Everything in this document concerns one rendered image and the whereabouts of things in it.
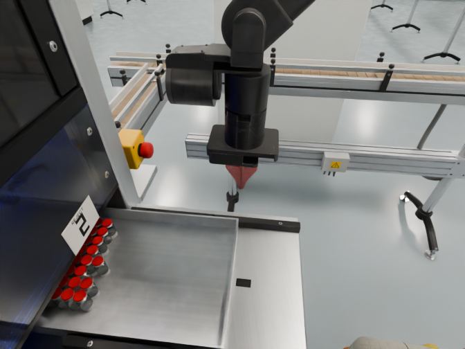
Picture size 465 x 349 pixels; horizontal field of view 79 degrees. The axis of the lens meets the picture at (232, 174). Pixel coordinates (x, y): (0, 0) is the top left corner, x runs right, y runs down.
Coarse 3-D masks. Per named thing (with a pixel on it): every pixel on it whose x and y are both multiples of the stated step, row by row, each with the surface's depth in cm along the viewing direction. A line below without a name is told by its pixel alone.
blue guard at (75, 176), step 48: (48, 144) 40; (96, 144) 51; (0, 192) 33; (48, 192) 40; (96, 192) 52; (0, 240) 33; (48, 240) 41; (0, 288) 34; (48, 288) 42; (0, 336) 34
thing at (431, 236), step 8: (408, 192) 187; (408, 200) 190; (416, 200) 176; (424, 216) 165; (424, 224) 164; (432, 224) 161; (432, 232) 159; (432, 240) 157; (432, 248) 156; (432, 256) 158
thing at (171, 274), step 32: (128, 224) 66; (160, 224) 66; (192, 224) 66; (224, 224) 65; (128, 256) 60; (160, 256) 60; (192, 256) 60; (224, 256) 60; (128, 288) 55; (160, 288) 55; (192, 288) 55; (224, 288) 55; (64, 320) 50; (96, 320) 50; (128, 320) 50; (160, 320) 50; (192, 320) 50; (224, 320) 47
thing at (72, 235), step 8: (88, 200) 50; (80, 208) 48; (88, 208) 50; (88, 216) 50; (96, 216) 53; (72, 224) 46; (80, 224) 48; (88, 224) 50; (64, 232) 44; (72, 232) 46; (80, 232) 48; (88, 232) 51; (72, 240) 46; (80, 240) 48; (72, 248) 46; (80, 248) 49
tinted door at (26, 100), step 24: (0, 0) 32; (0, 24) 32; (24, 24) 35; (0, 48) 32; (24, 48) 36; (0, 72) 33; (24, 72) 36; (48, 72) 40; (0, 96) 33; (24, 96) 36; (48, 96) 40; (0, 120) 33; (24, 120) 36; (0, 144) 33
